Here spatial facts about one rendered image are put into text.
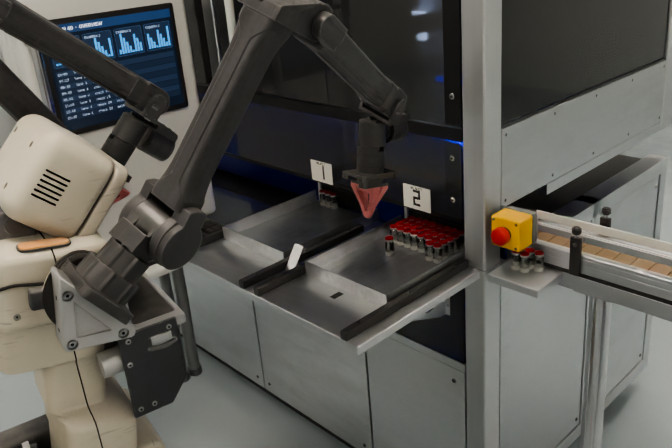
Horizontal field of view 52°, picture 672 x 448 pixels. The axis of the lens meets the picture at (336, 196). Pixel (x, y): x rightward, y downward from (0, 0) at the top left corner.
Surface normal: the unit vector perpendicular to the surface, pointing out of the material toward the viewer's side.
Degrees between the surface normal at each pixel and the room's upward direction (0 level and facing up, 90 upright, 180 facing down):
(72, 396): 90
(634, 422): 0
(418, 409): 90
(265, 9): 65
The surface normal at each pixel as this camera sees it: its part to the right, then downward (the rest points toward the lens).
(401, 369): -0.72, 0.30
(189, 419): -0.08, -0.93
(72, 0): 0.68, 0.21
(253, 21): -0.47, -0.08
